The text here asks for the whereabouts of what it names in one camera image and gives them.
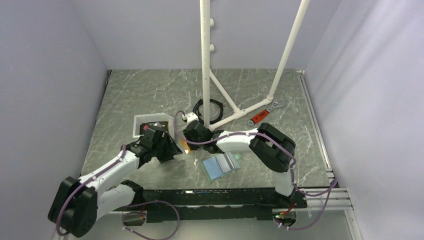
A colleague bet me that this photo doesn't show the white plastic card tray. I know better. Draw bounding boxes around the white plastic card tray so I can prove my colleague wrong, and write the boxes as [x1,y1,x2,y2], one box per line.
[132,112,175,140]

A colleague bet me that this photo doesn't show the green card holder wallet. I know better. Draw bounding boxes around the green card holder wallet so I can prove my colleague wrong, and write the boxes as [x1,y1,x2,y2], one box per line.
[201,151,242,182]

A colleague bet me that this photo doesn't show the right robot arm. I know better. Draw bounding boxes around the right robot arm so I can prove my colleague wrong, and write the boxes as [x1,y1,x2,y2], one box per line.
[183,120,296,208]

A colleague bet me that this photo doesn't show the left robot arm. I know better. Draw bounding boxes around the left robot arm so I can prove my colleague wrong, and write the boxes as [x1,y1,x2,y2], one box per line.
[47,125,182,237]

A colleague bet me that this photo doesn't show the black card in tray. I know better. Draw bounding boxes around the black card in tray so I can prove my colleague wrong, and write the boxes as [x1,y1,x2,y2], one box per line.
[148,121,169,131]

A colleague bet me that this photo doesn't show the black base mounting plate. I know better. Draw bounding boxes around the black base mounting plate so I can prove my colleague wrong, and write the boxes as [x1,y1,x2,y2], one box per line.
[110,187,308,223]

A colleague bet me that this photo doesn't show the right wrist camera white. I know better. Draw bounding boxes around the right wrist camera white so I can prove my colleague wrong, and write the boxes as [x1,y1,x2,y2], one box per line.
[182,112,199,124]

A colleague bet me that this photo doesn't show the coiled black cable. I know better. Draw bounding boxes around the coiled black cable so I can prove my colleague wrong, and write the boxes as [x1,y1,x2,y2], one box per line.
[192,97,226,126]

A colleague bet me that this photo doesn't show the red handled adjustable wrench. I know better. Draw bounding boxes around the red handled adjustable wrench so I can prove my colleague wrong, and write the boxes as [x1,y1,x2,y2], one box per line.
[247,101,286,126]

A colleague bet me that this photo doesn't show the white PVC pipe frame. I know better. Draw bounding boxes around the white PVC pipe frame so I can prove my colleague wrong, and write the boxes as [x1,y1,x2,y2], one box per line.
[199,0,313,130]

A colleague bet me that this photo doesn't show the aluminium rail frame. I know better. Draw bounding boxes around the aluminium rail frame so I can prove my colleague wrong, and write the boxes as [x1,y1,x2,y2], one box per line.
[52,69,364,240]

